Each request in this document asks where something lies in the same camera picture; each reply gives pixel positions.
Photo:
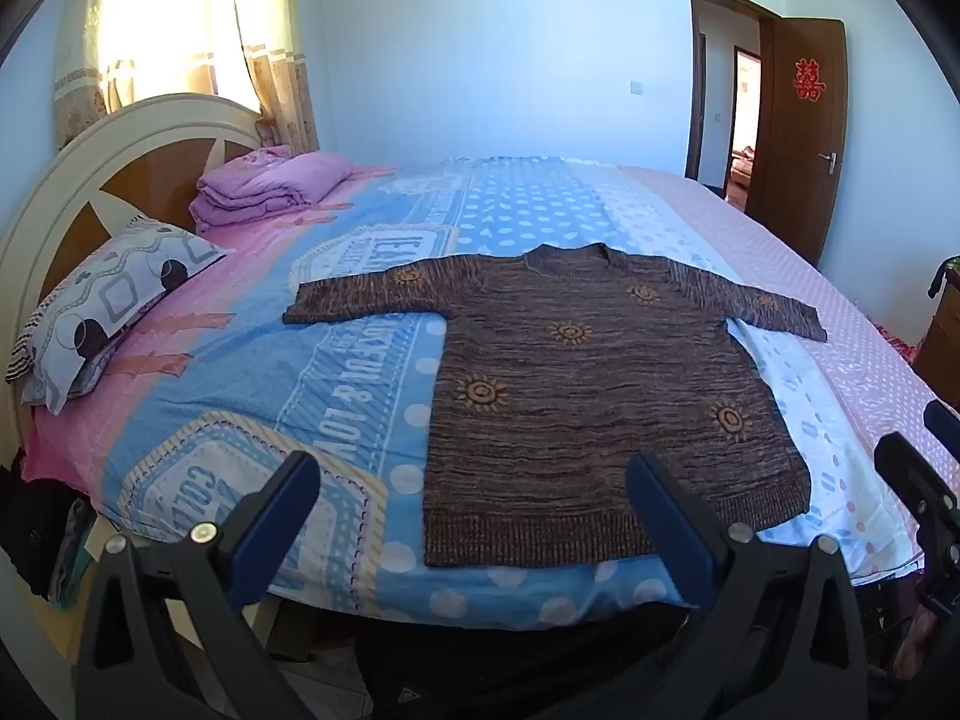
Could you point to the blue pink printed bed sheet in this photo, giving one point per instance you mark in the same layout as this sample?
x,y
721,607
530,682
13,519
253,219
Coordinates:
x,y
315,390

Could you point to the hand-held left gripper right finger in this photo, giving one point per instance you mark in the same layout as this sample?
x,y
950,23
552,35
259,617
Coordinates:
x,y
675,525

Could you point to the yellow patterned curtain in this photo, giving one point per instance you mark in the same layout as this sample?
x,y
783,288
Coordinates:
x,y
289,82

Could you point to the grey patterned pillow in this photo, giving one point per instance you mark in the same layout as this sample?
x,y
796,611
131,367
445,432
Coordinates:
x,y
105,300

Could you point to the folded purple blanket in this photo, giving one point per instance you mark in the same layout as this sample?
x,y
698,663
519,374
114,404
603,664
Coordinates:
x,y
262,184

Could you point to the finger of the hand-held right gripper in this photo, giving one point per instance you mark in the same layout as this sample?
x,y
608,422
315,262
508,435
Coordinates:
x,y
943,424
911,476

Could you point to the red paper door decoration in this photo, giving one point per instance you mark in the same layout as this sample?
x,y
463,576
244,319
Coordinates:
x,y
808,79

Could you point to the black cloth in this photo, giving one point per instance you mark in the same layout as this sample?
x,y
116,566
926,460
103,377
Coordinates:
x,y
34,532

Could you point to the brown door frame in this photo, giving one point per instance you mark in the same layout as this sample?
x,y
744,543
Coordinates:
x,y
701,82

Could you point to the bright window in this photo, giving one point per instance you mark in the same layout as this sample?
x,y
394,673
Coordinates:
x,y
180,22

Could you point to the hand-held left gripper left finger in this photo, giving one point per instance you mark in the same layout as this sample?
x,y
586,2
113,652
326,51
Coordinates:
x,y
274,521

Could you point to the sofa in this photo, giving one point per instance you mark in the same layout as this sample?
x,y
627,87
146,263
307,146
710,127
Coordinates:
x,y
740,169

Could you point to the brown knitted sweater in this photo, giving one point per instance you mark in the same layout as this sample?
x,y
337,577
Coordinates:
x,y
600,397

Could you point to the grey green cloth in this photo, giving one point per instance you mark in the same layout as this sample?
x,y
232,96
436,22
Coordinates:
x,y
75,555

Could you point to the wooden nightstand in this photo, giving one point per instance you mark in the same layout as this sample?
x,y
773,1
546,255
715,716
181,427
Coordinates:
x,y
943,337

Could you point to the brown wooden door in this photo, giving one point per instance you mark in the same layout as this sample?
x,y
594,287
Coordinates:
x,y
799,150

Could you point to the cream wooden headboard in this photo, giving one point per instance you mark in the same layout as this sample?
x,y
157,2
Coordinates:
x,y
97,157

